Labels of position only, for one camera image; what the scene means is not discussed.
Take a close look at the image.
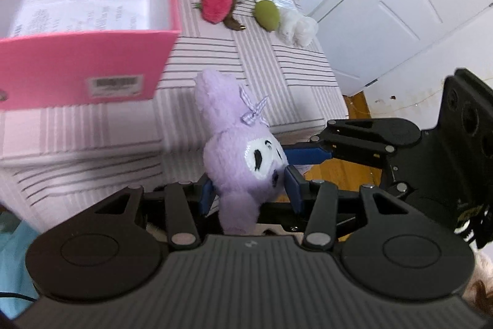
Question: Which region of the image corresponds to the green plush olive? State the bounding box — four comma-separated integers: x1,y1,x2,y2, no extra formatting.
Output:
252,0,281,33

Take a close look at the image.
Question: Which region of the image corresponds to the white door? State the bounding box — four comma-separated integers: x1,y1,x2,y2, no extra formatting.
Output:
298,0,493,96

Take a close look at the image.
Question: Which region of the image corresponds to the pink box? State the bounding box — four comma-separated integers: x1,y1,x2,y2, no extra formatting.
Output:
0,0,181,112

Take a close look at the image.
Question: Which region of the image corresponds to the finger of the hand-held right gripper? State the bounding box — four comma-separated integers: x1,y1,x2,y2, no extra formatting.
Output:
258,201,365,237
285,118,421,168

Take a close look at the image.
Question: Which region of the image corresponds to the beige fuzzy cloth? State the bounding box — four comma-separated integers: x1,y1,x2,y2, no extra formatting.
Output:
464,248,493,314

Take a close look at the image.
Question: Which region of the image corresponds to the white plastic bag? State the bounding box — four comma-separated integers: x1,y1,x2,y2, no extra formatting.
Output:
270,0,320,46

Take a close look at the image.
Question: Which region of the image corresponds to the purple plush toy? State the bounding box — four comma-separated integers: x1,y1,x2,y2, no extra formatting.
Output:
194,69,290,236

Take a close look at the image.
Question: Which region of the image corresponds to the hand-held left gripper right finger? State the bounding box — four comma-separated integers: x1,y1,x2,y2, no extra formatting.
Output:
284,164,411,252

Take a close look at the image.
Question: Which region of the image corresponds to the light blue cloth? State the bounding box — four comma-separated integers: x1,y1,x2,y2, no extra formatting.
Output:
0,213,43,320

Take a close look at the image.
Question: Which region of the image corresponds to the red plush strawberry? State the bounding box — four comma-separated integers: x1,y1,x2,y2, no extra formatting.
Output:
194,0,245,31

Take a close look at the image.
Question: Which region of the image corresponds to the striped bed sheet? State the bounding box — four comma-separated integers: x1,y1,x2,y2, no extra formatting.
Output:
0,0,349,233

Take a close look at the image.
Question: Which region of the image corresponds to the black cable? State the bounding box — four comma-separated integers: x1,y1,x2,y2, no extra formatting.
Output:
0,291,39,302

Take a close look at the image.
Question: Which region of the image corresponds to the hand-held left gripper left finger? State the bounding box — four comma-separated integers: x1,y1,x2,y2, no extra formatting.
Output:
94,177,215,251

